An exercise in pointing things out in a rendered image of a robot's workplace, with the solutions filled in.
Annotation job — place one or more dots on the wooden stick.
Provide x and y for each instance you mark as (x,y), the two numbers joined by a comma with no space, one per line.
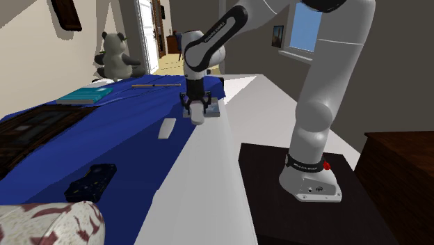
(156,85)

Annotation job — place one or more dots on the bed with blue cover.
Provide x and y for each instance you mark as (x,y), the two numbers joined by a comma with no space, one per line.
(132,115)

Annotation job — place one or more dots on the red and white patterned pillow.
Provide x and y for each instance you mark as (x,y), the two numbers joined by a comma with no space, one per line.
(51,225)

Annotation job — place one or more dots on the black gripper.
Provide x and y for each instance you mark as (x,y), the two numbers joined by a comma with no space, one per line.
(195,88)

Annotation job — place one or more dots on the dark brown wall picture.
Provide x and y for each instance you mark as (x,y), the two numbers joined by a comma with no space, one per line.
(67,13)

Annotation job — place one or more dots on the small framed wall picture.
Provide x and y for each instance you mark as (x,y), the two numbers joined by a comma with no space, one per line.
(277,36)

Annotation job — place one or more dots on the white cylinder cup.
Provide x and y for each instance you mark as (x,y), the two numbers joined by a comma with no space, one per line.
(197,116)

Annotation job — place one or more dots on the window with white frame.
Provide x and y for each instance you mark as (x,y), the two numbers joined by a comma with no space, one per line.
(305,29)

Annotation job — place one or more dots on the black robot stand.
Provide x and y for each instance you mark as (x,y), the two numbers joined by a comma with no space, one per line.
(271,203)

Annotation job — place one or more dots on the dark blue game controller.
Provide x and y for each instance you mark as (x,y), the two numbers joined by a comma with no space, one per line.
(91,183)

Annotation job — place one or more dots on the dark brown wooden cabinet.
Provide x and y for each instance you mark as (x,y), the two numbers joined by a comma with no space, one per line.
(400,179)

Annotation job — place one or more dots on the white door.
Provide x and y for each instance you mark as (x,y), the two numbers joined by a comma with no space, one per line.
(148,34)

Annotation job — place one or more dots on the teal book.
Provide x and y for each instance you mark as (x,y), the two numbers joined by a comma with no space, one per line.
(84,95)

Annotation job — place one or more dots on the white flat remote control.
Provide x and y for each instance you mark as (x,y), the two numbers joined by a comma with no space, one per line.
(166,128)

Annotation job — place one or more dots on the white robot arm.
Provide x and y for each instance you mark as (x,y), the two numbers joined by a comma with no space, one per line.
(323,84)

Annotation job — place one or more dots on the panda plush toy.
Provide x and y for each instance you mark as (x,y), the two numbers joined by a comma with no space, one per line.
(115,57)

